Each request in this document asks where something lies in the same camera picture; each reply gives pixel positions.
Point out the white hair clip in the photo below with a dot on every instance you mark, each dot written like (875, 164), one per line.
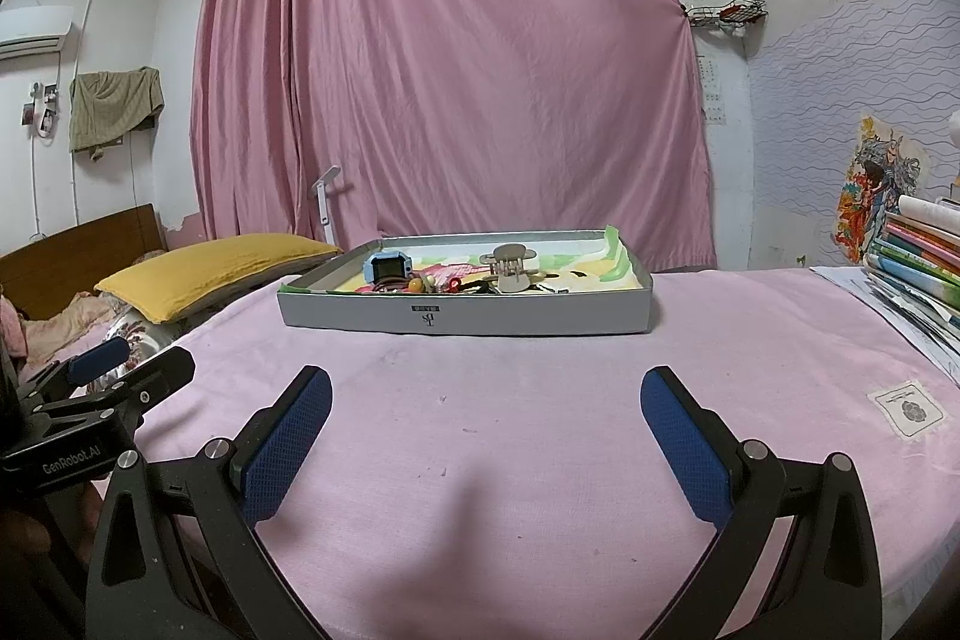
(555, 288)

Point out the white desk lamp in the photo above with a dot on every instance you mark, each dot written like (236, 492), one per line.
(325, 220)

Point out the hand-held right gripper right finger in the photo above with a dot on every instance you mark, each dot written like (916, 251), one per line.
(686, 452)

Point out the loose white papers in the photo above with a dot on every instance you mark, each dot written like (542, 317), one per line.
(885, 310)

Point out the pink curtain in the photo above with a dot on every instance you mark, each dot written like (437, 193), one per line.
(450, 48)

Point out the pink blanket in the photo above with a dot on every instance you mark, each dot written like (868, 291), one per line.
(487, 422)

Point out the wall calendar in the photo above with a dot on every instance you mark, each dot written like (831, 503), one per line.
(712, 93)

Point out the white air conditioner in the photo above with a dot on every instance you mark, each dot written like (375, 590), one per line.
(30, 40)

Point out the beige bedding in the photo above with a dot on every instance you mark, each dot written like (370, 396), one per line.
(67, 321)

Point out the wall hook with photos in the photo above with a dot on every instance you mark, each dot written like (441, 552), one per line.
(46, 119)

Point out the beige hair claw clip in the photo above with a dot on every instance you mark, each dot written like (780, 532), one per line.
(510, 254)

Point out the yellow pillow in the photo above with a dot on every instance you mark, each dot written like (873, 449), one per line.
(210, 272)

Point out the grey cardboard box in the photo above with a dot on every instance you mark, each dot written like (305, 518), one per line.
(465, 314)

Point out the green hanging cloth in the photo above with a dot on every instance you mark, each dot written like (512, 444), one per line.
(112, 100)

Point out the blue smartwatch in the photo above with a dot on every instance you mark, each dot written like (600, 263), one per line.
(388, 269)

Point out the person's left forearm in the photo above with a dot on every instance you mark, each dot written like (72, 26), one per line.
(30, 580)

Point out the stack of books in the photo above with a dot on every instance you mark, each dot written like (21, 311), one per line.
(919, 250)

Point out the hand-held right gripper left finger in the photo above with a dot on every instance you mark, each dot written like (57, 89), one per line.
(289, 445)

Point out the wooden headboard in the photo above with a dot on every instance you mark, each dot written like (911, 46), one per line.
(75, 250)

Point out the cartoon figure wall sticker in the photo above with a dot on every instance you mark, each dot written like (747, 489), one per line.
(881, 175)

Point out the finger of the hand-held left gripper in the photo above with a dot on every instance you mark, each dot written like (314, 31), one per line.
(165, 370)
(97, 361)

